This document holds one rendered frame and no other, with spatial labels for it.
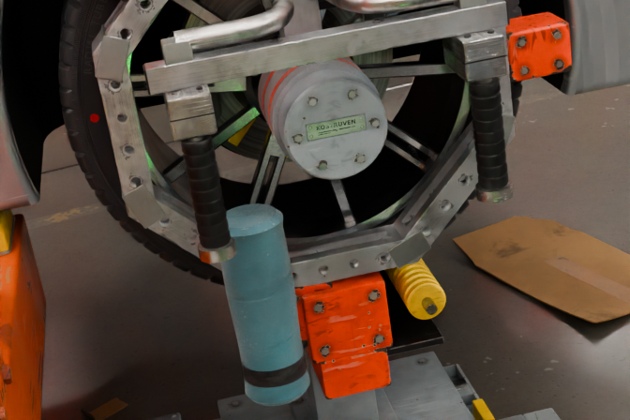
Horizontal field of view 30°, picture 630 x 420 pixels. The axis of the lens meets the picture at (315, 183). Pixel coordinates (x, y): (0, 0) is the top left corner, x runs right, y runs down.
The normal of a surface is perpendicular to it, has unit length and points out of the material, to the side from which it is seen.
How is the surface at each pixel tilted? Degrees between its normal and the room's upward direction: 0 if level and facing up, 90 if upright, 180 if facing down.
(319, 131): 90
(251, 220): 0
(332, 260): 90
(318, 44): 90
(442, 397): 0
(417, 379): 0
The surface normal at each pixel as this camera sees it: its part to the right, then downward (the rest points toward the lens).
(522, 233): -0.03, -0.85
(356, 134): 0.19, 0.34
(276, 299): 0.51, 0.29
